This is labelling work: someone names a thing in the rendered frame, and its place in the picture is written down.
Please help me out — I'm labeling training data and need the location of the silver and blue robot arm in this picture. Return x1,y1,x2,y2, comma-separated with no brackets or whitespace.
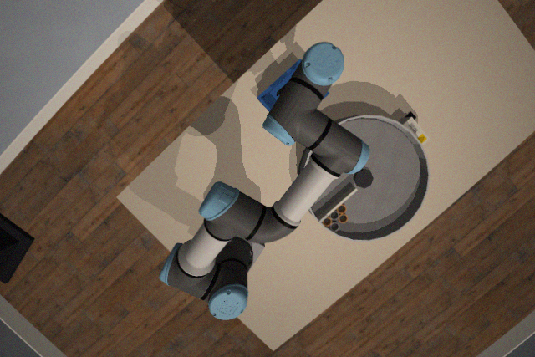
159,42,370,320

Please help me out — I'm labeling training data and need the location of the grey round turntable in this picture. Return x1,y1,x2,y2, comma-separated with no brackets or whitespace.
309,112,431,242

